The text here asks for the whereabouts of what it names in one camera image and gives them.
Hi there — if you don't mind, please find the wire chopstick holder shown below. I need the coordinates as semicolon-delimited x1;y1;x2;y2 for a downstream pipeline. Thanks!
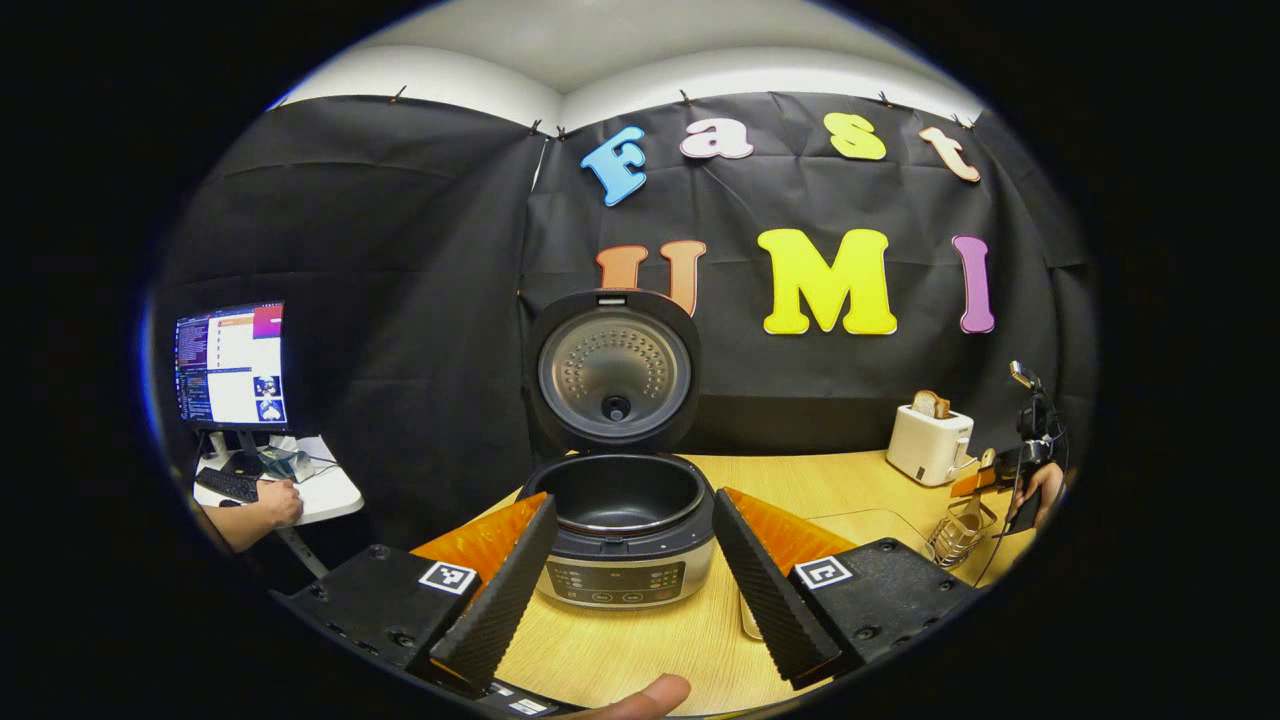
928;497;999;569

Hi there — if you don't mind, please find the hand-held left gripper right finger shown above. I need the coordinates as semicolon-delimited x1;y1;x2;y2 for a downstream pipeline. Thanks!
710;487;981;691

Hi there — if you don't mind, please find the white side table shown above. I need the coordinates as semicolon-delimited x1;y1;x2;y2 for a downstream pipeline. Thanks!
193;435;366;581

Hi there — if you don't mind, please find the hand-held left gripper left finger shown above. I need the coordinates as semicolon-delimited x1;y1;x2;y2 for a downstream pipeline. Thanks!
270;492;559;699

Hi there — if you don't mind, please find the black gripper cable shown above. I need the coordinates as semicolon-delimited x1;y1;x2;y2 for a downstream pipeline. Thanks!
972;478;1023;589

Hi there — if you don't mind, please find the black backdrop cloth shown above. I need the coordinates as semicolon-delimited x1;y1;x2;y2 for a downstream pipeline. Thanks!
150;92;1096;561

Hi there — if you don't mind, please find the computer monitor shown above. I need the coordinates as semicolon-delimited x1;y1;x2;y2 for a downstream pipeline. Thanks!
174;302;291;433

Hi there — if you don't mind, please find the black keyboard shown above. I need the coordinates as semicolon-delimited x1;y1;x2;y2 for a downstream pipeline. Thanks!
195;467;261;504

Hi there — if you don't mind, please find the black rice cooker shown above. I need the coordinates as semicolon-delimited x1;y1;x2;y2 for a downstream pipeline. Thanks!
520;288;717;609

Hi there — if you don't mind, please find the white toaster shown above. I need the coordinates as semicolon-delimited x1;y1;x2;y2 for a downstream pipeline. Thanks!
886;404;976;488

